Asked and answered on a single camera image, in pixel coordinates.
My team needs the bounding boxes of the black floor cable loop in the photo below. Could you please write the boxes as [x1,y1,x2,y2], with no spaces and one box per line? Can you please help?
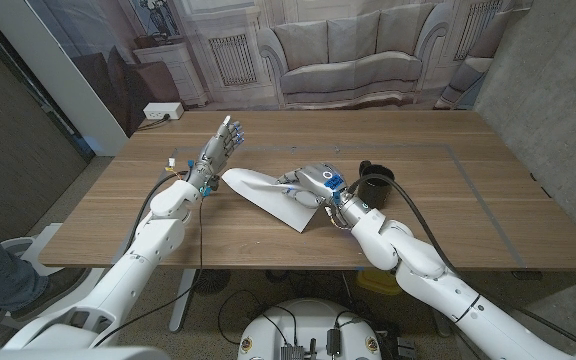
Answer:
[216,288,299,347]

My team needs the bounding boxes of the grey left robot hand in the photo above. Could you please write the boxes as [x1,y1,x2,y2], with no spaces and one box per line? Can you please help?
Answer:
[186,115,246,197]

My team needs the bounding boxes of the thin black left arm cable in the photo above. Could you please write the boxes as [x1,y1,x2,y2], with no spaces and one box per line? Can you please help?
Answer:
[92,192,208,349]

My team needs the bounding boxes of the white table leg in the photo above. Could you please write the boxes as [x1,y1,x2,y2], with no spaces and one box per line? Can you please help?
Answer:
[168,268,198,333]

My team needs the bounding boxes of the printed living room backdrop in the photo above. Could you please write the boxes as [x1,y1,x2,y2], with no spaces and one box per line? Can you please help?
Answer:
[25,0,534,136]

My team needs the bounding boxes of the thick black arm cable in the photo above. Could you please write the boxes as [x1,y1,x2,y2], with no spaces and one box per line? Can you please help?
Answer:
[347,172,576,350]
[122,169,189,256]

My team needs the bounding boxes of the round black floor fan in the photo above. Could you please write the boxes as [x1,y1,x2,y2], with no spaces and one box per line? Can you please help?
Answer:
[192,268,232,297]

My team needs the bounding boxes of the black power strip cord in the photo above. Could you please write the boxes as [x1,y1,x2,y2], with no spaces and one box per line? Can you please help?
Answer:
[135,113,172,132]

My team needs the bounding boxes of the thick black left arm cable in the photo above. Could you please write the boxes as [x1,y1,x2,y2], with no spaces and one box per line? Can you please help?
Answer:
[122,169,189,256]

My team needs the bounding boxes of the yellow object under table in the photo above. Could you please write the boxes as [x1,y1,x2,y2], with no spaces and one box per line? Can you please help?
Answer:
[356,269,402,296]

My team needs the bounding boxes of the white power strip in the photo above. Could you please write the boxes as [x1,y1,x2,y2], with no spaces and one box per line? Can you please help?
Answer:
[142,101,185,121]

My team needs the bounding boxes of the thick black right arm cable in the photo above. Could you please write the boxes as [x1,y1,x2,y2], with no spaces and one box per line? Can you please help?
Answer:
[347,172,576,350]

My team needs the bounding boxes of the white chair base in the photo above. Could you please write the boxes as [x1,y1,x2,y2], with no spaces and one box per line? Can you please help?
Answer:
[0,222,104,331]

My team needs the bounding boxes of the white paper sheet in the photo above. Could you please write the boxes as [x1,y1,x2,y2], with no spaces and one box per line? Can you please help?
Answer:
[221,167,322,234]

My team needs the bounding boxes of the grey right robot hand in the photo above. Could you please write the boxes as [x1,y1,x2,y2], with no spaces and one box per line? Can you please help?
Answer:
[276,162,372,231]

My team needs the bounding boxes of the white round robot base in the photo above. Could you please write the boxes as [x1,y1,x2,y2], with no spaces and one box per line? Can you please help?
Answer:
[237,298,383,360]

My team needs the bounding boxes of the black mug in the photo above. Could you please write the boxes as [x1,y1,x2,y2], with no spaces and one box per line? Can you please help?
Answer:
[356,159,396,210]

